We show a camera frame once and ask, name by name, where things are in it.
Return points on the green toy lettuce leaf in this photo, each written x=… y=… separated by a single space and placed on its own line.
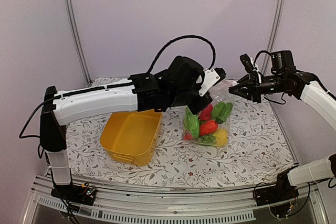
x=221 y=112

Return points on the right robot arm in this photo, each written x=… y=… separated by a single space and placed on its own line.
x=304 y=86

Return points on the clear zip top bag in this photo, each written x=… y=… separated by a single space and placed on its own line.
x=218 y=93

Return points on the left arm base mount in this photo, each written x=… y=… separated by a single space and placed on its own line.
x=84 y=194

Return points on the front aluminium rail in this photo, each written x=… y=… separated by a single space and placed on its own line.
x=127 y=203

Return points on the red toy apple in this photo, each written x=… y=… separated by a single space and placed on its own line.
x=206 y=113

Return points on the floral table mat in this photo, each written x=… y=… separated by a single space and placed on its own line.
x=256 y=152

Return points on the yellow toy lemon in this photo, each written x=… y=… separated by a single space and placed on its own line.
x=221 y=138

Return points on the green toy cucumber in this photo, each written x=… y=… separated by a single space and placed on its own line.
x=191 y=123

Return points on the red toy tomato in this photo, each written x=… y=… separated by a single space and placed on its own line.
x=208 y=127

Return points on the green toy grapes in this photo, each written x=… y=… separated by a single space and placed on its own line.
x=208 y=140

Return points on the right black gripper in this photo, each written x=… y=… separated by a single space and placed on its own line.
x=252 y=92

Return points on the orange toy carrot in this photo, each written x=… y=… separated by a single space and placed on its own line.
x=187 y=137

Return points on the right aluminium frame post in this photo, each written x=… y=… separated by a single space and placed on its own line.
x=275 y=24

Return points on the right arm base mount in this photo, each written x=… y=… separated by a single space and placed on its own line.
x=282 y=190

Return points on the left aluminium frame post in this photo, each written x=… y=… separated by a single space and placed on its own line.
x=77 y=41

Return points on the yellow plastic basket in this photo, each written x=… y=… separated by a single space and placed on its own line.
x=131 y=137

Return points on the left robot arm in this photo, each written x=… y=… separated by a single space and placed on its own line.
x=184 y=83

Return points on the aluminium frame post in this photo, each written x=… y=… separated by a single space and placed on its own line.
x=77 y=41
x=275 y=24

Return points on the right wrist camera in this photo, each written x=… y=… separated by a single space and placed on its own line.
x=251 y=68

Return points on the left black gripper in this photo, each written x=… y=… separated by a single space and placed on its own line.
x=197 y=107

